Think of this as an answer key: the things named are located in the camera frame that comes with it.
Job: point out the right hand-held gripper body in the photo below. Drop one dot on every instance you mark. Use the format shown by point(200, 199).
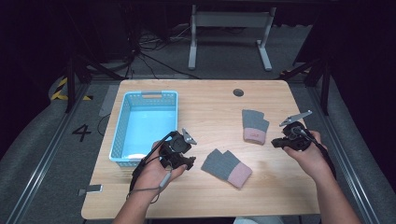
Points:
point(297, 138)

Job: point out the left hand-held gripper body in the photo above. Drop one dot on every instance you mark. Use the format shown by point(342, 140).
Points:
point(174, 147)

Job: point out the grey and pink knitted glove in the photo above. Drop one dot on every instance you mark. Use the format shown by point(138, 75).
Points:
point(224, 166)
point(253, 124)

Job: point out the light blue plastic basket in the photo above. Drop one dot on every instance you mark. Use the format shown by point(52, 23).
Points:
point(146, 124)

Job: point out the person's right hand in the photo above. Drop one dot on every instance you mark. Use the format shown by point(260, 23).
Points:
point(311, 160)

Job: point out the person's left hand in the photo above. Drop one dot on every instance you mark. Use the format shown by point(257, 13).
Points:
point(152, 175)

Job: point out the black metal stand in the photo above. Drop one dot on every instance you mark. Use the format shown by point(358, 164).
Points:
point(325, 87)
point(71, 81)

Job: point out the person's light blue jeans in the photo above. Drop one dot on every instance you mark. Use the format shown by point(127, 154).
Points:
point(258, 221)

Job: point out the grey floor tape strip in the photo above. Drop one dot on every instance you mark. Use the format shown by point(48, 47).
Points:
point(109, 99)

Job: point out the small silver table clip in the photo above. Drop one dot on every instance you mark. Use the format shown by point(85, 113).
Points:
point(93, 188)

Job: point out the yellow black hazard tape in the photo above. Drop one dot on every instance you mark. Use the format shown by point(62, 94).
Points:
point(60, 88)

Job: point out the metal floor rail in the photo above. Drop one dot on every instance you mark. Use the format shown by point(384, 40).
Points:
point(348, 168)
point(40, 165)

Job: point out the white metal desk frame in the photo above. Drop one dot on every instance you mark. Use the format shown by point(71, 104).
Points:
point(230, 19)

